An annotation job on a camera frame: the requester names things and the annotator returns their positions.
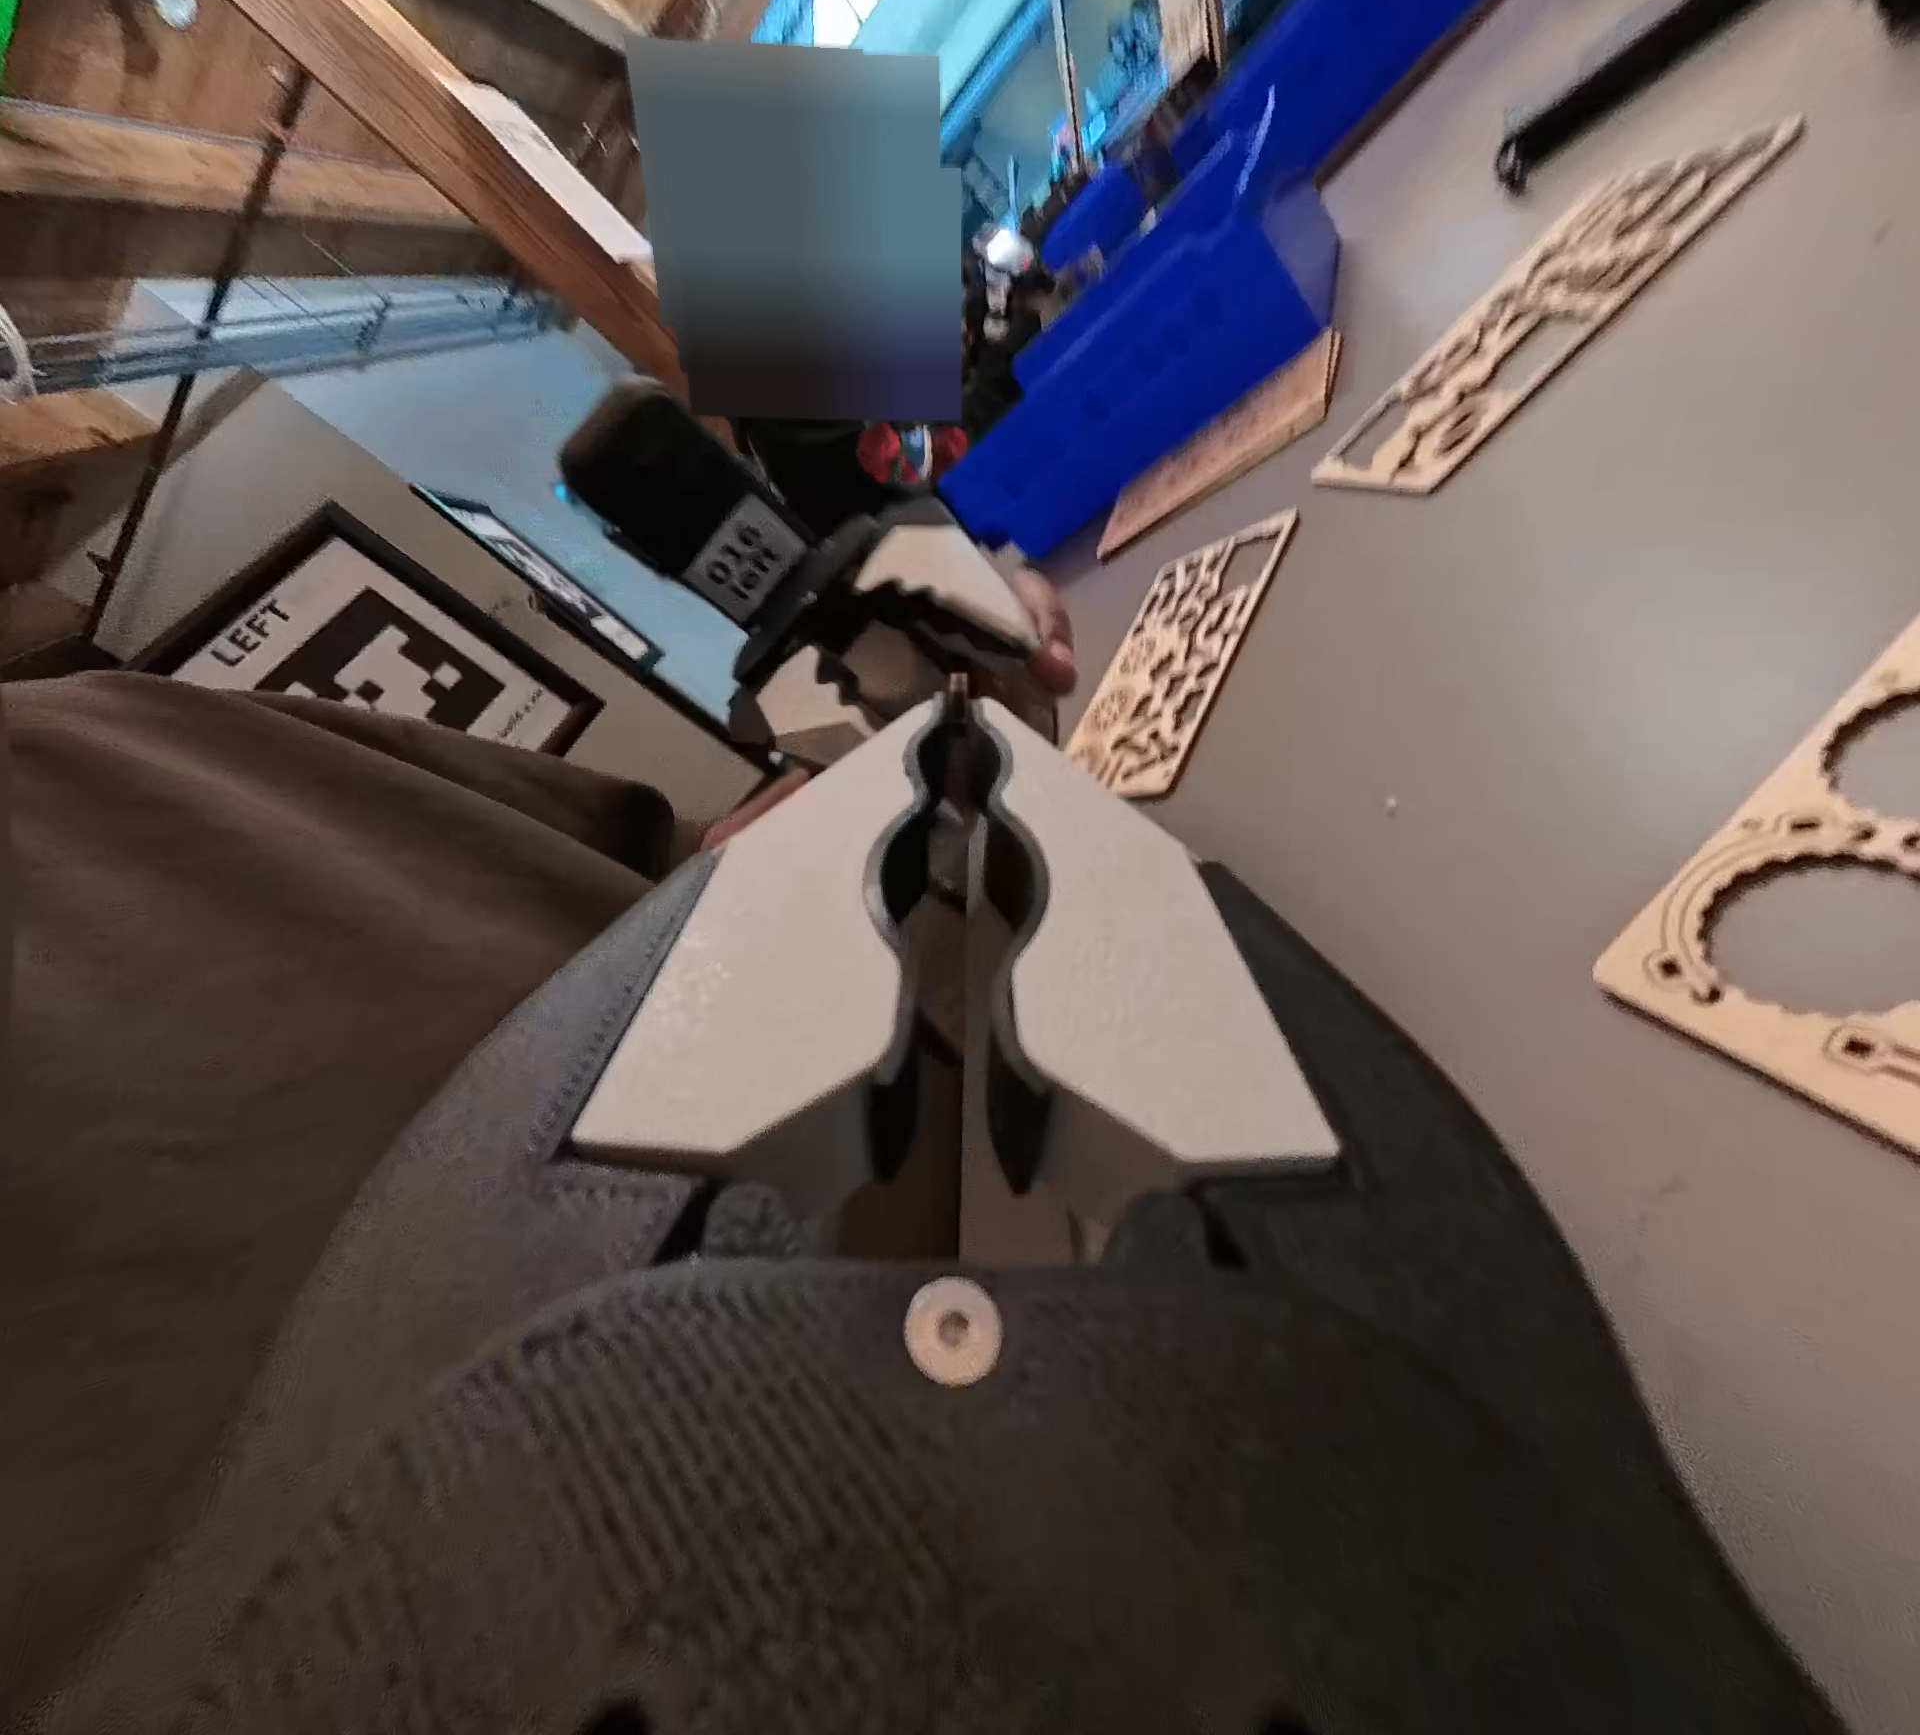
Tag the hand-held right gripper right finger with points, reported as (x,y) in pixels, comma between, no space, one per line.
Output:
(1155,1016)

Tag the wooden sheet with large cutouts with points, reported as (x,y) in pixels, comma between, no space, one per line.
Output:
(1560,310)

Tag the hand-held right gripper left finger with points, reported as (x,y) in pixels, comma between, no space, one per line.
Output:
(779,1016)

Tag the wooden sheet with gear cutouts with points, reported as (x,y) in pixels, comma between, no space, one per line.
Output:
(1186,656)

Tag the framed black and white sign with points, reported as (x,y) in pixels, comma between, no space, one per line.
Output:
(374,656)
(539,580)

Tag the person's left hand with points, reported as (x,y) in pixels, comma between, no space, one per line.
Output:
(1050,639)

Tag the stack of engraved wooden sheets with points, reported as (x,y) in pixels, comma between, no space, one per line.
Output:
(1230,460)

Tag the wooden sheet with round holes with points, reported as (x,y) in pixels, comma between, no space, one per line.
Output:
(1770,985)

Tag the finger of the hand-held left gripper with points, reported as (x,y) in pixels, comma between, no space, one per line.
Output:
(817,708)
(946,573)

